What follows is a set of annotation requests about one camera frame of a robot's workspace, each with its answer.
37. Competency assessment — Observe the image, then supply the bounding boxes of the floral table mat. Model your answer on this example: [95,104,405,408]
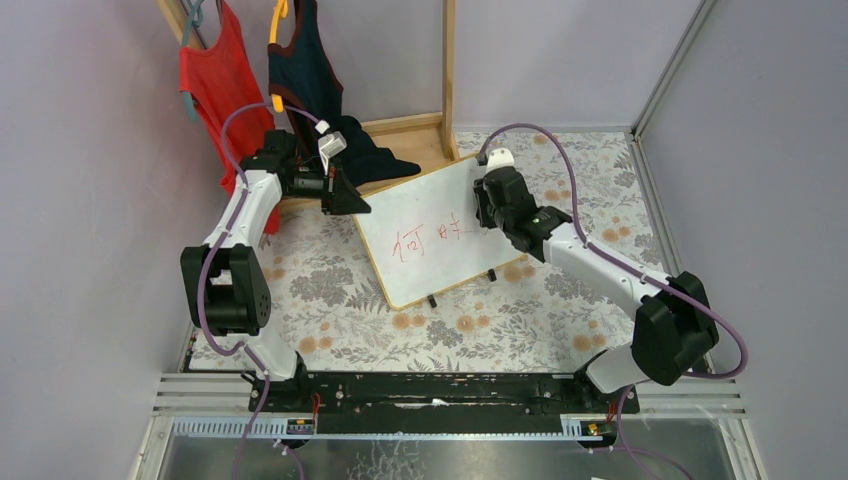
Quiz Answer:
[188,131,678,374]

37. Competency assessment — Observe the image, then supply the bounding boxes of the teal clothes hanger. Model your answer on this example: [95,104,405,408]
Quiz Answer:
[179,0,204,122]

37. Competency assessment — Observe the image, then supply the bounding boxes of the aluminium frame post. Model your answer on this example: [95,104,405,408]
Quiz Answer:
[631,0,718,142]

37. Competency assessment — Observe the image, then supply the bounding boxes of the navy tank top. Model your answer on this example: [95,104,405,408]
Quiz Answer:
[267,1,421,186]

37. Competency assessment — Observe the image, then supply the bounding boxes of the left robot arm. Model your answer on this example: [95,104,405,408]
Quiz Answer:
[180,122,371,382]

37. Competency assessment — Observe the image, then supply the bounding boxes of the whiteboard with yellow frame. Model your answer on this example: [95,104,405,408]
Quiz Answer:
[354,159,521,310]

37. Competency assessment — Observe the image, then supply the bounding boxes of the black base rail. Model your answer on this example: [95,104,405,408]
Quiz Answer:
[242,371,640,435]

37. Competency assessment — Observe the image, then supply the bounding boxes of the wooden clothes rack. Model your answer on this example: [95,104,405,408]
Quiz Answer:
[155,0,460,212]

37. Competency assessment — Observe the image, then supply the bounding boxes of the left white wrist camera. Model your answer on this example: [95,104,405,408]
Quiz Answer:
[317,131,347,171]

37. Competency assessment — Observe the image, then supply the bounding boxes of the yellow clothes hanger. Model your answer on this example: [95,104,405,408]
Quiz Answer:
[266,0,291,114]

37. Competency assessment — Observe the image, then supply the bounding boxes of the red mesh tank top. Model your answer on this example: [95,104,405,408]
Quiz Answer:
[190,1,275,195]

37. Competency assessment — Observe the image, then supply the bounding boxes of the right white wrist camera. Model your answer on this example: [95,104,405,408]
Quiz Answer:
[485,148,515,174]

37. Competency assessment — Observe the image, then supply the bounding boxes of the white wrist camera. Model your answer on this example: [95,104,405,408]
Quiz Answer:
[317,131,347,171]
[485,148,515,174]

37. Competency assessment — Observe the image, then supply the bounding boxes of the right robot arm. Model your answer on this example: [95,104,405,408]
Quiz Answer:
[473,166,719,394]

